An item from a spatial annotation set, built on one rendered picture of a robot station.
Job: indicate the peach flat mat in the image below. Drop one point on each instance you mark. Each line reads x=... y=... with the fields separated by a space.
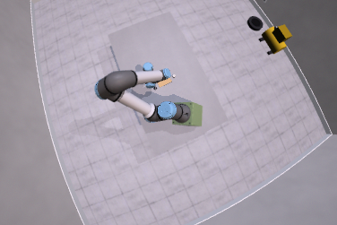
x=162 y=83

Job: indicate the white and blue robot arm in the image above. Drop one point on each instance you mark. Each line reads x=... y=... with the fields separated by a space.
x=114 y=87

